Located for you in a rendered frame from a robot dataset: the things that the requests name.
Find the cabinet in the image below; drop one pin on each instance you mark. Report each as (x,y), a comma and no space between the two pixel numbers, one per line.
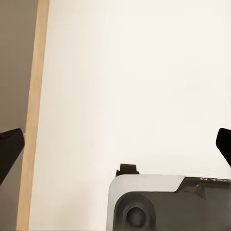
(17,36)

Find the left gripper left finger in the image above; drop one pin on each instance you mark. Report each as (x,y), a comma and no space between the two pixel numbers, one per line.
(12,143)

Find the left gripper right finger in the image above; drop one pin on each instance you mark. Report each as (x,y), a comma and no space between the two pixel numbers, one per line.
(223,142)

